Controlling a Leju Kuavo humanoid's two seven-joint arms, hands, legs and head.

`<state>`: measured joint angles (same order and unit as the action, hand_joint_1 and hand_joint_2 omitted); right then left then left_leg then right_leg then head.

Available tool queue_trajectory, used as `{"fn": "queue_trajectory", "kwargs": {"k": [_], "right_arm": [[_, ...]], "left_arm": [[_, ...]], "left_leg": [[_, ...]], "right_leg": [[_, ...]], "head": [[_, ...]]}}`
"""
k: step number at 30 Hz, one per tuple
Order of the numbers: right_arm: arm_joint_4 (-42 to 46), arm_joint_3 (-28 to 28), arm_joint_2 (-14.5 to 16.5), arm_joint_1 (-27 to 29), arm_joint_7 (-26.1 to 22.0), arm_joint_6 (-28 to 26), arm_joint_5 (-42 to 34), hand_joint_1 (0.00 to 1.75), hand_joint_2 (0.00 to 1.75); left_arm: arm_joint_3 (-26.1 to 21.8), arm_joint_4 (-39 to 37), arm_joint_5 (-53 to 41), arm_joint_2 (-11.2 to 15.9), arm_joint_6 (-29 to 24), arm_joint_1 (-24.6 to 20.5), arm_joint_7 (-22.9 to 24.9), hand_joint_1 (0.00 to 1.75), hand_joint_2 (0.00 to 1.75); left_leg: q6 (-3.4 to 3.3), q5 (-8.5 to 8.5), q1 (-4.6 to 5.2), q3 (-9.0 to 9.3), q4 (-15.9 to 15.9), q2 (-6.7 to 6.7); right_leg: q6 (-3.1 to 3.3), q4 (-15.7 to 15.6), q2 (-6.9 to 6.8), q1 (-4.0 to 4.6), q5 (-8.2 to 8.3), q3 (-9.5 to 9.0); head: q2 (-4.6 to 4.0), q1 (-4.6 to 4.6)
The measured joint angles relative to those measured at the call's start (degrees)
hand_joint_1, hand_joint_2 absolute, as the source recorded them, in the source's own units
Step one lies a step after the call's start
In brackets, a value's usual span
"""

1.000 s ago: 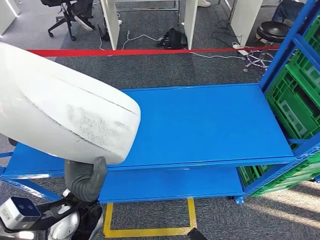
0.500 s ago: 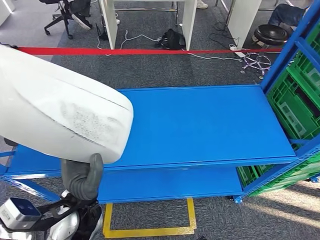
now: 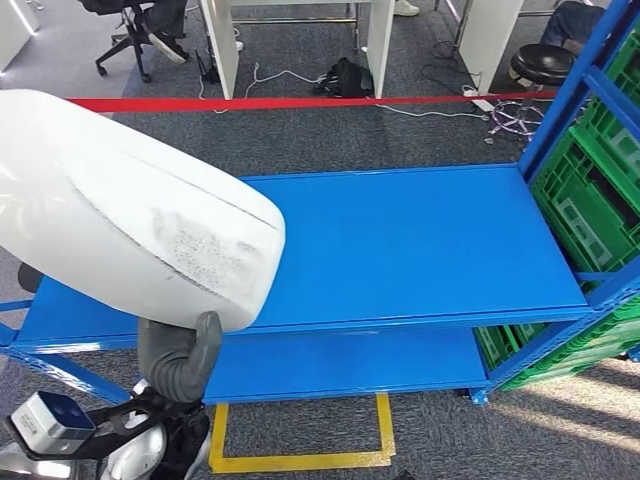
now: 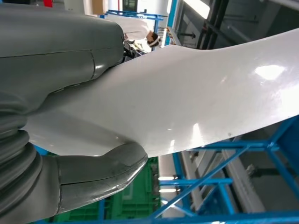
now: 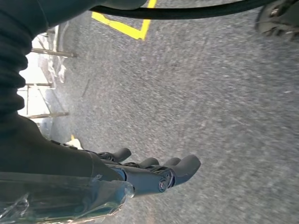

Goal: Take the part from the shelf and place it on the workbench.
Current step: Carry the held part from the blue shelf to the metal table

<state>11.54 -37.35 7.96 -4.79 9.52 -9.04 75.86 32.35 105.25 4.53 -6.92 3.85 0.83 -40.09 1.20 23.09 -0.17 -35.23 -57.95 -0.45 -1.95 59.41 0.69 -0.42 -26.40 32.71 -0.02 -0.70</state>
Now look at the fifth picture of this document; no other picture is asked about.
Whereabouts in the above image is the steel workbench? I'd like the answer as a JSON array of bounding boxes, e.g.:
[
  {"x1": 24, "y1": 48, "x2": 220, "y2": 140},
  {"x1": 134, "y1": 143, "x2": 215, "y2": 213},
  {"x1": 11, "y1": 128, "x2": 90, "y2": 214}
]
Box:
[{"x1": 17, "y1": 26, "x2": 78, "y2": 138}]

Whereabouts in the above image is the black cable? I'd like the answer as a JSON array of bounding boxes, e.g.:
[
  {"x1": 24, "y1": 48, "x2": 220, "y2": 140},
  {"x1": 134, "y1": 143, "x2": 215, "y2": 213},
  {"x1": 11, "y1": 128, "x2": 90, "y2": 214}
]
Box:
[{"x1": 90, "y1": 0, "x2": 279, "y2": 20}]

